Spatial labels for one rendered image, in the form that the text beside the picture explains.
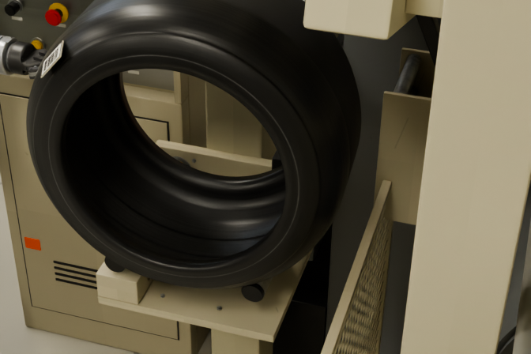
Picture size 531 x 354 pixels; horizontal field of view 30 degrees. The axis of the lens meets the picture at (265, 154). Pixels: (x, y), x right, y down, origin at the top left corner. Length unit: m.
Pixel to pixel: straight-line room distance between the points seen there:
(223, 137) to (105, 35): 0.60
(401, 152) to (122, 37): 0.65
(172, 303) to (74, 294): 1.01
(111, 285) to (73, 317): 1.07
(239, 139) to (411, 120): 0.41
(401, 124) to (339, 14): 0.85
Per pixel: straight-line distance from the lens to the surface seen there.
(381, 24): 1.09
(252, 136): 2.12
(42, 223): 2.86
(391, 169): 1.99
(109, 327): 3.02
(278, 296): 2.01
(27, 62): 2.31
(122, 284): 1.98
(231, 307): 1.99
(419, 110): 1.91
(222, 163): 2.15
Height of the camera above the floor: 2.15
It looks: 34 degrees down
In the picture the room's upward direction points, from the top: 1 degrees clockwise
